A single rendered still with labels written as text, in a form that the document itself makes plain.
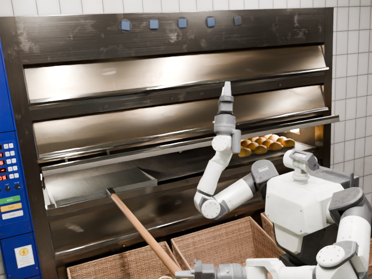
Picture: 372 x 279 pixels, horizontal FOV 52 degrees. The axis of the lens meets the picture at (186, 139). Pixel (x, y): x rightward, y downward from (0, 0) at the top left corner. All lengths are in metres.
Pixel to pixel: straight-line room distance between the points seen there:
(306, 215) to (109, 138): 1.06
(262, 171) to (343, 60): 1.37
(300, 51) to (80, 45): 1.35
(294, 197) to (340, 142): 1.49
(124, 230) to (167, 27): 1.11
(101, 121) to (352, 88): 1.73
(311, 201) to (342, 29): 1.61
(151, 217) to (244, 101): 0.87
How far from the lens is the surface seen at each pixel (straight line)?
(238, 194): 1.59
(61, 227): 2.11
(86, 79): 1.95
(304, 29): 2.56
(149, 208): 2.19
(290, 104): 2.51
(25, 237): 2.06
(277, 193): 1.48
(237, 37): 2.26
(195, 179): 2.24
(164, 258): 1.39
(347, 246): 1.18
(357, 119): 2.96
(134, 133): 2.02
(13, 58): 1.91
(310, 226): 1.42
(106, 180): 2.33
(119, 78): 1.98
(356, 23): 2.87
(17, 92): 1.92
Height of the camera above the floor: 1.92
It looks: 14 degrees down
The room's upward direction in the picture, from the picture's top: 4 degrees counter-clockwise
